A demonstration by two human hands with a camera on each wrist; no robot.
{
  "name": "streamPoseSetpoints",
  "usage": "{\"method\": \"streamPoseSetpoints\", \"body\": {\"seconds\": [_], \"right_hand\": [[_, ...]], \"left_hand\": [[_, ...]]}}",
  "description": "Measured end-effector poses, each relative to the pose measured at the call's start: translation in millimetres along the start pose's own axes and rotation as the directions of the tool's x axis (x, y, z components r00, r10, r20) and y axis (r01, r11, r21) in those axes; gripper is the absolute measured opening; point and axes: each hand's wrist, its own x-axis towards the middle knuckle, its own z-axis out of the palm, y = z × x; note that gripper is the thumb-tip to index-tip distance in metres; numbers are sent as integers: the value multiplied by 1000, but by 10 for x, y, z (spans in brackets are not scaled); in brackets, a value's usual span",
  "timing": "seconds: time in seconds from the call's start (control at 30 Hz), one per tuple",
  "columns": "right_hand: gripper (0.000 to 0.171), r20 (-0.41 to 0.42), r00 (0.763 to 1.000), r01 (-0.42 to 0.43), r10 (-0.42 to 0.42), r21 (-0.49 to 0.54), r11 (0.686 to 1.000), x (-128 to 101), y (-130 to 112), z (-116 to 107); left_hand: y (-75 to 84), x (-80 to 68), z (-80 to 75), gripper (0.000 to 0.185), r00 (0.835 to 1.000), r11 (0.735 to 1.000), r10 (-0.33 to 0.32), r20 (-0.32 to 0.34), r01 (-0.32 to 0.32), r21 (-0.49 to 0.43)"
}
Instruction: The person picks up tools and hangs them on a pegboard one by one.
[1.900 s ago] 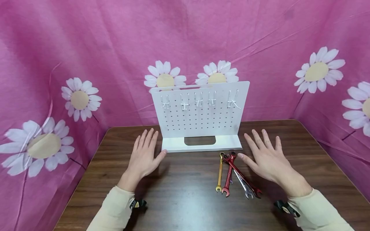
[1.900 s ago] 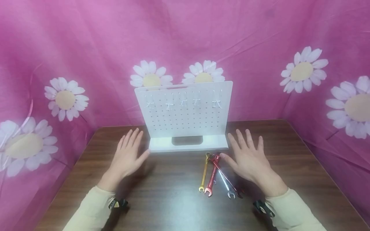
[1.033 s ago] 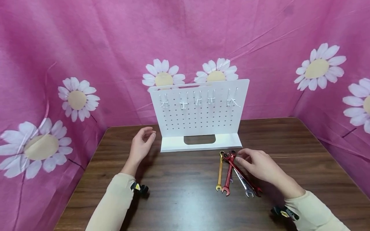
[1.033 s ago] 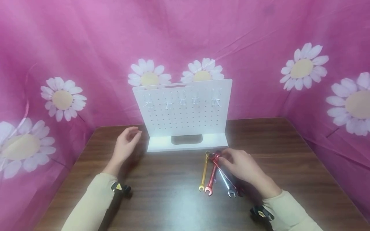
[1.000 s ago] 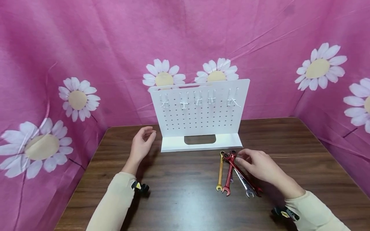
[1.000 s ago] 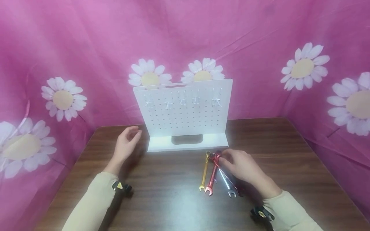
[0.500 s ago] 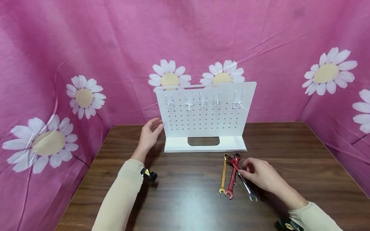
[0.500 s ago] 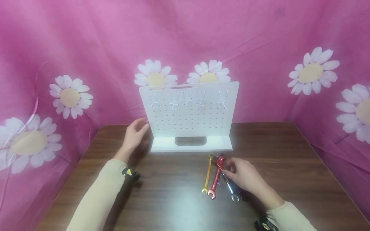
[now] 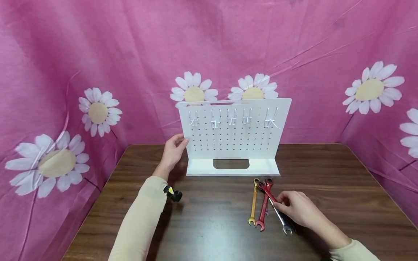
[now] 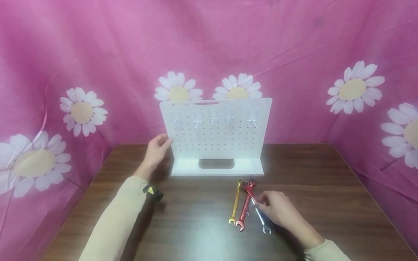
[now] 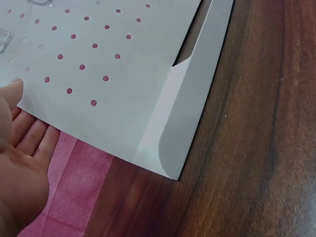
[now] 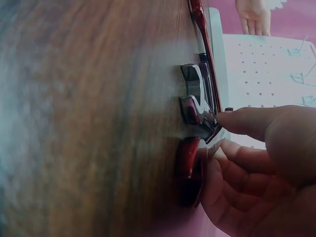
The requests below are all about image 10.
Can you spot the person's right hand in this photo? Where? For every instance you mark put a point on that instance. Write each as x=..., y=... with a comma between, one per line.
x=284, y=212

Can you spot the silver wrench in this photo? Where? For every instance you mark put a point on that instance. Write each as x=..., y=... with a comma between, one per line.
x=265, y=225

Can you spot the white pegboard stand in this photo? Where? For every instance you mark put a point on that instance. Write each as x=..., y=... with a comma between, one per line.
x=215, y=145

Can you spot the person's right forearm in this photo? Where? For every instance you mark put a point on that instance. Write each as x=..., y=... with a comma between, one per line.
x=326, y=252

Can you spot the person's right thumb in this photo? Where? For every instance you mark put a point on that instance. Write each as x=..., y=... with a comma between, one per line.
x=263, y=209

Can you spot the red wrench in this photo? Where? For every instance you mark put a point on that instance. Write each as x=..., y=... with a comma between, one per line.
x=245, y=206

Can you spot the person's right index finger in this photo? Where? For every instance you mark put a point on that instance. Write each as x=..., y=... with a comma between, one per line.
x=267, y=197

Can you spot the white pegboard hook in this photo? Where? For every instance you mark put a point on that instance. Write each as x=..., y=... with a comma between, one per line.
x=230, y=118
x=253, y=120
x=197, y=120
x=176, y=118
x=214, y=118

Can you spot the person's left thumb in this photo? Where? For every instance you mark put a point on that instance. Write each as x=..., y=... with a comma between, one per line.
x=166, y=145

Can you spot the person's left fingers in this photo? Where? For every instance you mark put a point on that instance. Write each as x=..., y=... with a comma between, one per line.
x=160, y=137

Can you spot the person's left hand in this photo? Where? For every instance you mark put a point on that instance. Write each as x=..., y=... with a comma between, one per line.
x=153, y=154

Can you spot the black wrist band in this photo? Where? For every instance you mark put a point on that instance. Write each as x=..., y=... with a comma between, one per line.
x=153, y=192

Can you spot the gold wrench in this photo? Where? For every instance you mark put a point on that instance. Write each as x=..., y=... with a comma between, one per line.
x=235, y=203

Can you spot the person's left forearm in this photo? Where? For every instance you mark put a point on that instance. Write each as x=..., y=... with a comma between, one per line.
x=114, y=221

